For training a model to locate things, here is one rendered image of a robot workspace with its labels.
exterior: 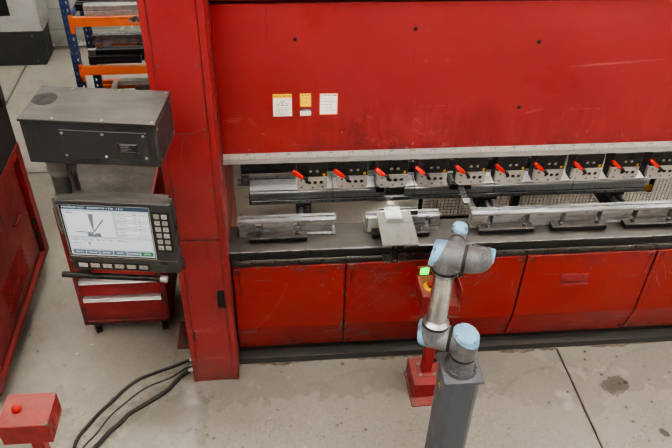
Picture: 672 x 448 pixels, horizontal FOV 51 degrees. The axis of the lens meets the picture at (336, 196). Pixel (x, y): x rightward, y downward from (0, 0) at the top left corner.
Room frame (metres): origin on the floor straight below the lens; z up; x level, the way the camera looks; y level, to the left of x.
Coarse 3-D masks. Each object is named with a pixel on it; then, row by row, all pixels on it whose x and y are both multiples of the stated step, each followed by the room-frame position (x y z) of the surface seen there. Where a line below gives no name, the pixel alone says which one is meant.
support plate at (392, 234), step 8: (384, 216) 2.83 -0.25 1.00; (408, 216) 2.84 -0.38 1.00; (384, 224) 2.77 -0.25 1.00; (392, 224) 2.77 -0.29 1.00; (400, 224) 2.77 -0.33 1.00; (408, 224) 2.78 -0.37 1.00; (384, 232) 2.71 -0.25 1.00; (392, 232) 2.71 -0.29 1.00; (400, 232) 2.71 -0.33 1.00; (408, 232) 2.71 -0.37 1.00; (384, 240) 2.65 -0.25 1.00; (392, 240) 2.65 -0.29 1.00; (400, 240) 2.65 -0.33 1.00; (408, 240) 2.65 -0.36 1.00; (416, 240) 2.65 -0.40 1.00
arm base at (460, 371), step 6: (450, 354) 2.05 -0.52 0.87; (444, 360) 2.07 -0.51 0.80; (450, 360) 2.03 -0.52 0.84; (456, 360) 2.01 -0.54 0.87; (474, 360) 2.02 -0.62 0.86; (444, 366) 2.04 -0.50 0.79; (450, 366) 2.02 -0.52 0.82; (456, 366) 2.01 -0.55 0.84; (462, 366) 2.00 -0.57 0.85; (468, 366) 2.00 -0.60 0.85; (474, 366) 2.03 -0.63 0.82; (450, 372) 2.01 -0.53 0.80; (456, 372) 2.00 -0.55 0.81; (462, 372) 1.99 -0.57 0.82; (468, 372) 1.99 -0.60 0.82; (474, 372) 2.01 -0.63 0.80; (456, 378) 1.99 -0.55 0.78; (462, 378) 1.98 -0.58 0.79; (468, 378) 1.99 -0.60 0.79
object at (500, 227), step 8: (480, 224) 2.91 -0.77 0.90; (496, 224) 2.91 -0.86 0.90; (504, 224) 2.92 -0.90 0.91; (512, 224) 2.92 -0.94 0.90; (520, 224) 2.92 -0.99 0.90; (528, 224) 2.92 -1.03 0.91; (480, 232) 2.86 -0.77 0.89; (488, 232) 2.86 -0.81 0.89; (496, 232) 2.87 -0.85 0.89; (504, 232) 2.87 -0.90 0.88; (512, 232) 2.88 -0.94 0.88; (520, 232) 2.88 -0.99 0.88
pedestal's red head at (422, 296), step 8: (416, 280) 2.63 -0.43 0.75; (424, 280) 2.60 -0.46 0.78; (432, 280) 2.60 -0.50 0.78; (456, 280) 2.61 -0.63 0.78; (416, 288) 2.61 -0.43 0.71; (456, 288) 2.59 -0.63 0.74; (416, 296) 2.59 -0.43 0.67; (424, 296) 2.49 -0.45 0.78; (456, 296) 2.57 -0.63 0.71; (424, 304) 2.48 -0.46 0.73; (456, 304) 2.51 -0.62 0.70; (424, 312) 2.48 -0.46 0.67
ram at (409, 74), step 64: (256, 0) 2.82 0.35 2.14; (320, 0) 2.84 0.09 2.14; (384, 0) 2.86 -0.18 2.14; (448, 0) 2.89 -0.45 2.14; (512, 0) 2.91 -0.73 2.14; (576, 0) 2.93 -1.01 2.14; (640, 0) 2.96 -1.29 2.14; (256, 64) 2.78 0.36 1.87; (320, 64) 2.81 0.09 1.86; (384, 64) 2.84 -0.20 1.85; (448, 64) 2.88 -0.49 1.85; (512, 64) 2.91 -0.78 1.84; (576, 64) 2.94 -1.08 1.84; (640, 64) 2.97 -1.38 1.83; (256, 128) 2.78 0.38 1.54; (320, 128) 2.81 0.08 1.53; (384, 128) 2.85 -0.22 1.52; (448, 128) 2.88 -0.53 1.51; (512, 128) 2.91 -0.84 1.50; (576, 128) 2.95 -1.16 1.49; (640, 128) 2.98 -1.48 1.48
